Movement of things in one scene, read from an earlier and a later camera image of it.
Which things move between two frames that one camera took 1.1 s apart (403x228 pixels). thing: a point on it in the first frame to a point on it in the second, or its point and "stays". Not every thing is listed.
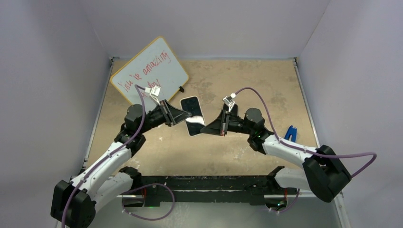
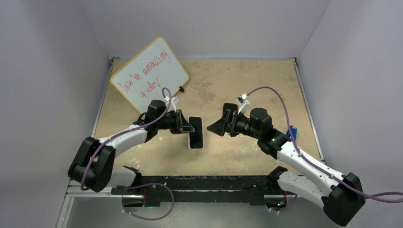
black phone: [196, 122] to [196, 138]
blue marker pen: [293, 132] stays
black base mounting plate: [236, 189] stays
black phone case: [233, 111] stays
